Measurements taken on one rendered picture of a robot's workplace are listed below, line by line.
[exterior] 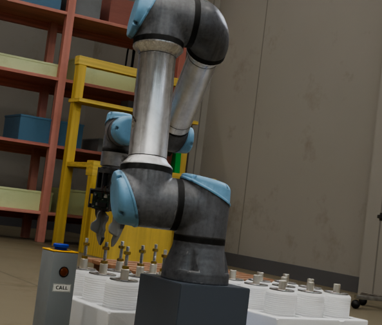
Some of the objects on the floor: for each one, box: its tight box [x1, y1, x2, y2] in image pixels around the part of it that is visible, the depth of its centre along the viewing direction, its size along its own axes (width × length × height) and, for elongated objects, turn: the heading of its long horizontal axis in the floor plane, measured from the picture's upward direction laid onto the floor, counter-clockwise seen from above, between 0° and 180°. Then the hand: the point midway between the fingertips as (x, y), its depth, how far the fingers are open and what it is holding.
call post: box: [32, 249, 78, 325], centre depth 206 cm, size 7×7×31 cm
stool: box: [351, 213, 382, 318], centre depth 494 cm, size 53×55×59 cm
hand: (107, 240), depth 223 cm, fingers open, 3 cm apart
